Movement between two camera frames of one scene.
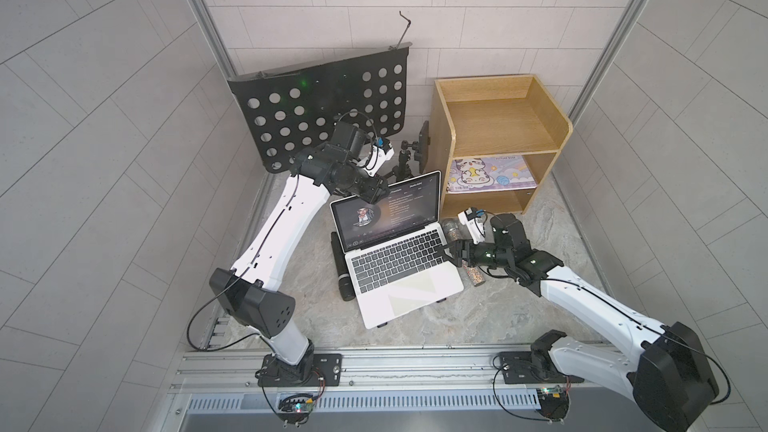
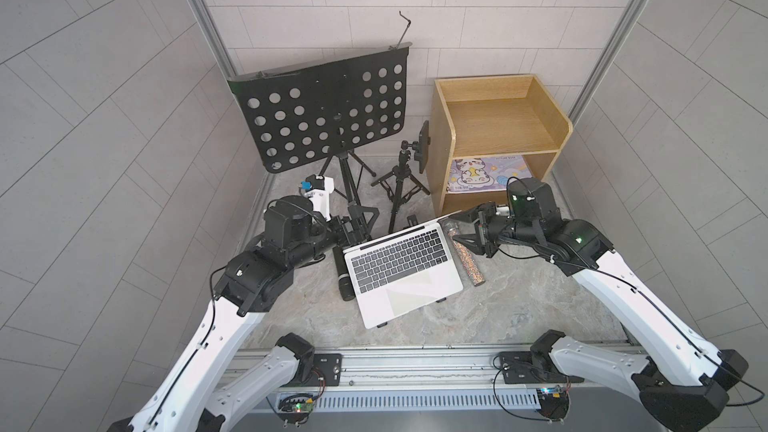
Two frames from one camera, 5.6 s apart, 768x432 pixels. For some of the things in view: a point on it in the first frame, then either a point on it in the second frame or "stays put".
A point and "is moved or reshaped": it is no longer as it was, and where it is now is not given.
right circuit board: [553, 402] stays put
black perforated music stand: [294, 109] stays put
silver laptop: [390, 249] is moved or reshaped
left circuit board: [294, 410] stays put
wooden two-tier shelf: [494, 139] stays put
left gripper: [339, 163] -> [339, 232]
